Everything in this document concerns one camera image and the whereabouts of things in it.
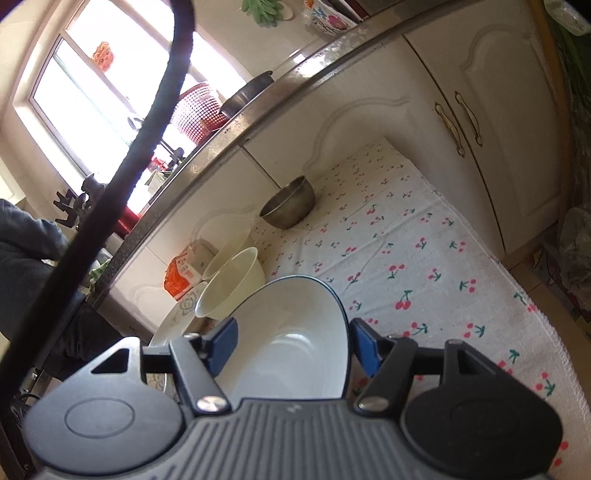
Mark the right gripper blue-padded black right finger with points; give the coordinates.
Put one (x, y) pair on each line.
(389, 364)

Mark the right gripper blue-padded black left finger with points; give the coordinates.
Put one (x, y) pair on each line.
(197, 361)

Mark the small floral white plate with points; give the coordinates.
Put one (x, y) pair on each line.
(180, 320)

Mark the cream bowl front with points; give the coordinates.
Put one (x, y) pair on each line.
(231, 285)

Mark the cream bowl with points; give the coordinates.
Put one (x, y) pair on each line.
(235, 236)
(231, 285)

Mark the blue-rimmed white plate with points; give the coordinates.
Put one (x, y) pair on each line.
(293, 344)

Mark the stainless steel bowl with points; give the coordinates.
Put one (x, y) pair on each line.
(290, 205)

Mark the orange white packet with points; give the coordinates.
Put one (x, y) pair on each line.
(187, 269)

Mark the cherry print tablecloth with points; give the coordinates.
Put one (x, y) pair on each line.
(403, 259)

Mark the red thermos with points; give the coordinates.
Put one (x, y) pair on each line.
(125, 223)

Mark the person in dark clothes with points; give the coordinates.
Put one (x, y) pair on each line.
(27, 244)

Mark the clear plastic bag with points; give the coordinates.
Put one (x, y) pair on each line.
(574, 249)

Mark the red plastic basket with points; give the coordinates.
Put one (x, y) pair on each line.
(197, 113)

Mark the dark pan on counter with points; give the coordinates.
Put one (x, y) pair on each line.
(247, 93)

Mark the wooden rolling pin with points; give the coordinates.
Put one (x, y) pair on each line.
(553, 61)

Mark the floral plastic bag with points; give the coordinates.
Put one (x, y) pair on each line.
(321, 16)

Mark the green rubber glove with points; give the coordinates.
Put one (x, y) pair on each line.
(265, 13)

